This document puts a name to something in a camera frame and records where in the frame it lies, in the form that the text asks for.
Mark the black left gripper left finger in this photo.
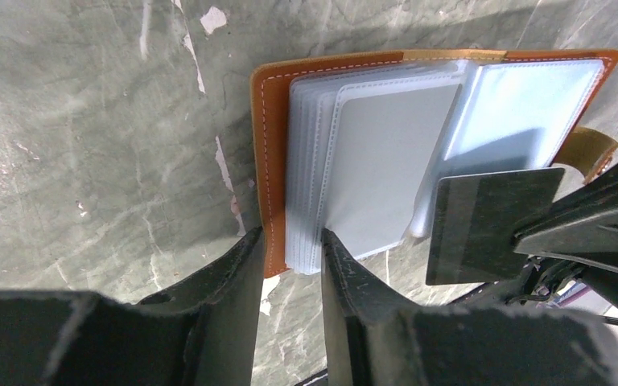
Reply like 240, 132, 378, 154
0, 228, 264, 385

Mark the brown leather card holder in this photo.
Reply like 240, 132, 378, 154
250, 48, 618, 278

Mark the dark grey credit card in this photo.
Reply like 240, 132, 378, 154
324, 79, 460, 258

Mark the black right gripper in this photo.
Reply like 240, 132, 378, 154
506, 163, 618, 326

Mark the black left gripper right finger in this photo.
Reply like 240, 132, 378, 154
321, 230, 618, 385

